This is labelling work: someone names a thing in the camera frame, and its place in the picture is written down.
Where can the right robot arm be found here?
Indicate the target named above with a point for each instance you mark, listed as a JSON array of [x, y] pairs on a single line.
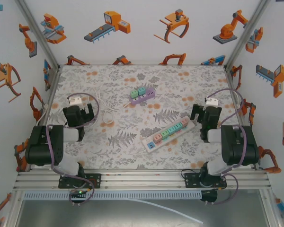
[[239, 146]]

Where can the translucent white tube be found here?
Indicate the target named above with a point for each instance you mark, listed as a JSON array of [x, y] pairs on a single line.
[[170, 209]]

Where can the short purple power strip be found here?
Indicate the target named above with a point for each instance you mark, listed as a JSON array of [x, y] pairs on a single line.
[[146, 95]]

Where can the circuit board with green light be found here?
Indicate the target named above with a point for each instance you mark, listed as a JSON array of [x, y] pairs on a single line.
[[78, 192]]

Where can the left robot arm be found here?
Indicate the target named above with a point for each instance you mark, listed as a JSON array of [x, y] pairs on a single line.
[[42, 146]]

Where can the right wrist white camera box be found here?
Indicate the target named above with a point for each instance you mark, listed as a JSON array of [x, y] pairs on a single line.
[[211, 101]]

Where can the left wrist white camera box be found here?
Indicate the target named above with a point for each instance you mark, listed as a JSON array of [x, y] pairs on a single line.
[[75, 100]]

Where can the black connector box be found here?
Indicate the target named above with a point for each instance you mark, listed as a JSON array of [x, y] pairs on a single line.
[[209, 196]]

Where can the floral table mat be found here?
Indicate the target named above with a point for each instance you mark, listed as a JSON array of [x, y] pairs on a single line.
[[180, 82]]

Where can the aluminium frame rail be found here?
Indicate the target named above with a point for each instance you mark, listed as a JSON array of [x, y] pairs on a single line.
[[144, 179]]

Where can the long white power strip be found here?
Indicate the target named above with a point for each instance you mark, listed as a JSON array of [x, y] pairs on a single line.
[[145, 142]]

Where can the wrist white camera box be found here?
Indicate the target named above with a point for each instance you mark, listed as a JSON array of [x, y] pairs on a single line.
[[211, 101], [75, 100]]

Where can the aluminium frame post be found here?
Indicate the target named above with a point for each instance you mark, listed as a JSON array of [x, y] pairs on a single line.
[[38, 35], [246, 35]]

